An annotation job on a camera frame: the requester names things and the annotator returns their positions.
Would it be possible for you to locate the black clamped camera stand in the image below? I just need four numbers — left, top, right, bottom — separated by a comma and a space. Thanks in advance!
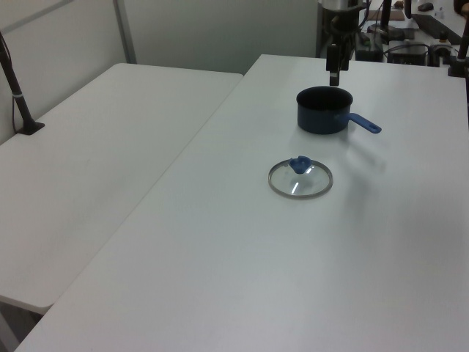
446, 25, 469, 78

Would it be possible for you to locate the dark blue saucepan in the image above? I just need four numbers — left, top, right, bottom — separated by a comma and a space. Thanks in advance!
295, 86, 383, 136

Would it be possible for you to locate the black camera stand with tape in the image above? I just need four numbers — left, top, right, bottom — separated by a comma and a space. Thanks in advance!
0, 31, 45, 136

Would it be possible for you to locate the black electronics box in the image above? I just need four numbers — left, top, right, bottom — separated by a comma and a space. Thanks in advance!
354, 33, 385, 62
387, 43, 430, 66

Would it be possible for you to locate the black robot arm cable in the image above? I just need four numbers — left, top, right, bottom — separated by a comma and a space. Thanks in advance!
351, 0, 370, 34

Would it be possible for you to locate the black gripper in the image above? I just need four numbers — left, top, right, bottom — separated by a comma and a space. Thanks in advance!
322, 7, 363, 87

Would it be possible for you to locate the glass lid with blue knob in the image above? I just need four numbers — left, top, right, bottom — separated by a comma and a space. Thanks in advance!
267, 155, 333, 200

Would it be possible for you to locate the black monitor stand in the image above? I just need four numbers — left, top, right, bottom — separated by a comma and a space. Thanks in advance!
366, 0, 408, 42

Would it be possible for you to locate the dark keyboard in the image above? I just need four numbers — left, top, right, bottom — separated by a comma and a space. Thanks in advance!
412, 13, 463, 39

